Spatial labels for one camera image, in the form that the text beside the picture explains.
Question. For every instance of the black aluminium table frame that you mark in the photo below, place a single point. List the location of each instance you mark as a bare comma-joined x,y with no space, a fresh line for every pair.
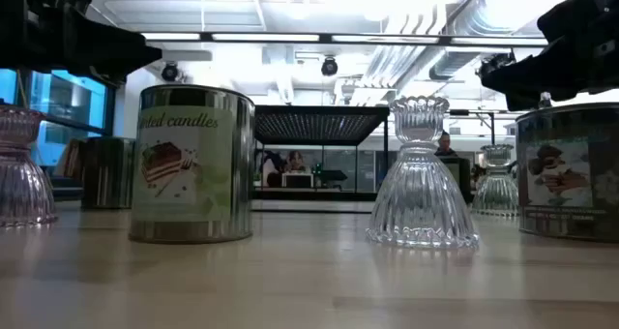
314,195

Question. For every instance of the candle tin with cake label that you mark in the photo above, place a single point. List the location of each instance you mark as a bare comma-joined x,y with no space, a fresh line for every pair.
193,174

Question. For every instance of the clear glass candlestick holder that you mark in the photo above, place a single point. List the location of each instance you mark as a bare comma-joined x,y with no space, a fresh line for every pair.
421,193

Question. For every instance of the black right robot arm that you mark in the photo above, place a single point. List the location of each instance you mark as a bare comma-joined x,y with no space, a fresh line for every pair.
590,14

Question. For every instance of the small green background plant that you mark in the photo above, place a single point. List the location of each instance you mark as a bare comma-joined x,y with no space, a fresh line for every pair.
257,179

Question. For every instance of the silver candle tin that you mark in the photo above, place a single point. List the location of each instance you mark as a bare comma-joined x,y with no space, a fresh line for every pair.
109,174

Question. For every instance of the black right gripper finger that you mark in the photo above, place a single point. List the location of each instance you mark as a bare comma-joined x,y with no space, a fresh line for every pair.
522,92
534,63

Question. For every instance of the pink glass candlestick holder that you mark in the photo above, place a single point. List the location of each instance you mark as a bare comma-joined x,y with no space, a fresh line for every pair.
21,188

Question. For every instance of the person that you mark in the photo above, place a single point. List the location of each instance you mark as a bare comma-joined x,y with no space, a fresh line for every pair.
296,160
445,142

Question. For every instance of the white laptop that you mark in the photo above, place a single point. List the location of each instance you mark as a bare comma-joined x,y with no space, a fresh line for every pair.
297,180

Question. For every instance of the black perforated metal rack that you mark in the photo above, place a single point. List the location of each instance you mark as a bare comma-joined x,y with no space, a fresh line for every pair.
314,126

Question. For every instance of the green-tinted glass candlestick holder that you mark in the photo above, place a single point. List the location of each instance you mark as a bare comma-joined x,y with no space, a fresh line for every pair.
496,193

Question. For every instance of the candle tin with floral label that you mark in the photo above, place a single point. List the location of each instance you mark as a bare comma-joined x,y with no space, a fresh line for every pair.
566,174

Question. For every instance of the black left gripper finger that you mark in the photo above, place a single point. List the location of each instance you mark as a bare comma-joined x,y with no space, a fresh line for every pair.
106,36
126,63

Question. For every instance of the black ceiling spotlight cluster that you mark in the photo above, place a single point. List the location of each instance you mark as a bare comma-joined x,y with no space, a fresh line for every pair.
500,59

